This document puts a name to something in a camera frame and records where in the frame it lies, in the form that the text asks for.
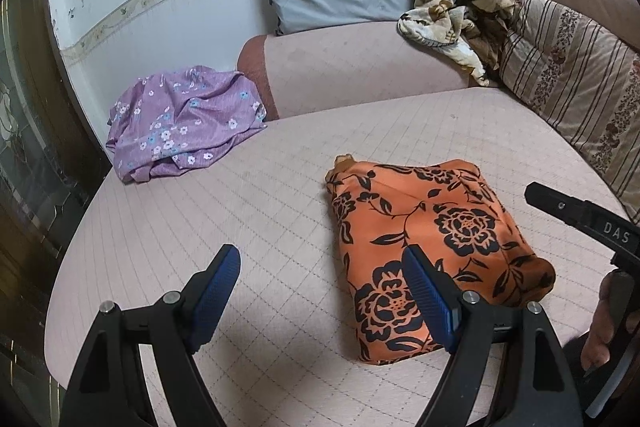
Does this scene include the purple floral cloth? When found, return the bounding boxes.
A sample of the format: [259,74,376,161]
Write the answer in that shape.
[106,65,268,184]

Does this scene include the brown bolster with beige cover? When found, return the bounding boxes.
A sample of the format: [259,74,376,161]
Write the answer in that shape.
[236,19,473,122]

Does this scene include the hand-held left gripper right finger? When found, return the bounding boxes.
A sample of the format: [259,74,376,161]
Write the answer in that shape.
[401,245,583,427]

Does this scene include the beige floral crumpled cloth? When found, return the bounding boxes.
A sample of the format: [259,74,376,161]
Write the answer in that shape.
[397,0,518,88]

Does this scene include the striped floral pillow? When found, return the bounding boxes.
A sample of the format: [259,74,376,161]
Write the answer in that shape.
[497,0,640,212]

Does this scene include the orange black floral cloth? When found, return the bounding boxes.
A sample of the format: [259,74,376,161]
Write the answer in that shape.
[324,154,557,365]

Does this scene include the patterned glass door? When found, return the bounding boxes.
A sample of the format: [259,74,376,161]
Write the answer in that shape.
[0,0,112,427]

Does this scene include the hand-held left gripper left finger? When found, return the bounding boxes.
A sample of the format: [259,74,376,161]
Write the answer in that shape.
[59,244,242,427]

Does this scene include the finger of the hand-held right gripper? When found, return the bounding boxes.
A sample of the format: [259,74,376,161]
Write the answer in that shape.
[524,182,597,229]

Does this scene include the pink quilted mattress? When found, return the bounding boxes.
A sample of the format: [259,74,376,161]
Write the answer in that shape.
[44,87,640,427]

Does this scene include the person's right hand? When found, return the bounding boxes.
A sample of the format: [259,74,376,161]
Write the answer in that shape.
[581,273,631,376]

